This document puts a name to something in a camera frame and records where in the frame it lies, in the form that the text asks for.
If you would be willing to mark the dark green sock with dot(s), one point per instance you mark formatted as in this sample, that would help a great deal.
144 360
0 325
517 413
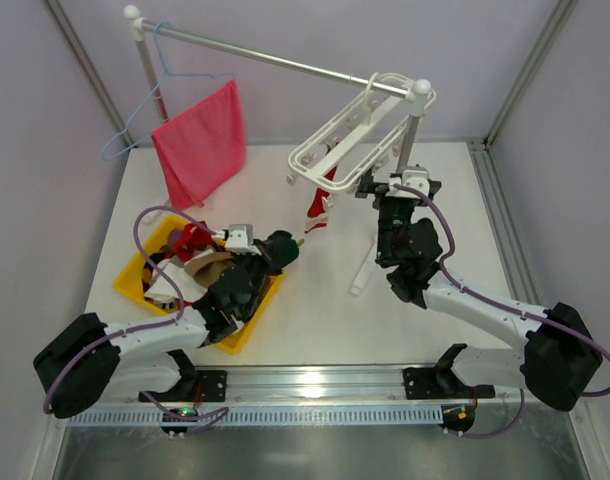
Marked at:
281 248

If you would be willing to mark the yellow plastic bin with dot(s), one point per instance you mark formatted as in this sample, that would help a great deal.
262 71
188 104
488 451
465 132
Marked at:
129 284

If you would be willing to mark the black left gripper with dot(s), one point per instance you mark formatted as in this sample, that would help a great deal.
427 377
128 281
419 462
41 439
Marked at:
264 251

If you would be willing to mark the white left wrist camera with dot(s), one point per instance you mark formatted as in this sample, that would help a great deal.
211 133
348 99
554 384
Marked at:
239 238

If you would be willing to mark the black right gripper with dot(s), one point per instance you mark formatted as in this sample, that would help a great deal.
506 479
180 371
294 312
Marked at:
385 201

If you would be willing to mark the pink towel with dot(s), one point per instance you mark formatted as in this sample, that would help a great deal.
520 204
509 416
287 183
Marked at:
203 147

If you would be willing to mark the grey white sock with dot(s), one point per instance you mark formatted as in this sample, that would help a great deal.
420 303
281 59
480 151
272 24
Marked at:
162 291

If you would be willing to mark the white sock clip hanger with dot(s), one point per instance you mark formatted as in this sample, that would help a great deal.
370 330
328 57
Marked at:
326 159

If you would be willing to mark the aluminium mounting rail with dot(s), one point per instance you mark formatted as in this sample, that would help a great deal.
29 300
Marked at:
310 385

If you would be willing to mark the red snowflake christmas sock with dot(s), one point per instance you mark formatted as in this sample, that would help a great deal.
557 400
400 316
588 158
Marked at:
317 215

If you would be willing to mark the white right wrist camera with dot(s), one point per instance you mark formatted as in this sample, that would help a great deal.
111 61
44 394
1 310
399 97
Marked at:
414 177

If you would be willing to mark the tan ribbed sock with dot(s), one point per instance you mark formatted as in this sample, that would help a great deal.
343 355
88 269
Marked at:
207 266

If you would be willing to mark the blue wire hanger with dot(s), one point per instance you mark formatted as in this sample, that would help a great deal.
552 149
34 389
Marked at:
154 96

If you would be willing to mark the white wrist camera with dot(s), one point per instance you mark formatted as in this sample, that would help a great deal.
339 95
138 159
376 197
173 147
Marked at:
414 177
239 238

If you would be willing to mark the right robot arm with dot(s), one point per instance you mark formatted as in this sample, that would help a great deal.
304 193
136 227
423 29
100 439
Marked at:
549 351

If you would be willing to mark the slotted cable duct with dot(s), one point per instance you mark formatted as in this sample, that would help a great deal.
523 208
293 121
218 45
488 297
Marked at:
274 416

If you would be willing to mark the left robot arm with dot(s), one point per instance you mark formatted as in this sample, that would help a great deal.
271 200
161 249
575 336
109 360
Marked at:
91 359

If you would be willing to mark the red sock in bin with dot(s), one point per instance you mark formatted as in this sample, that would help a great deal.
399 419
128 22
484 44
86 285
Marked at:
193 238

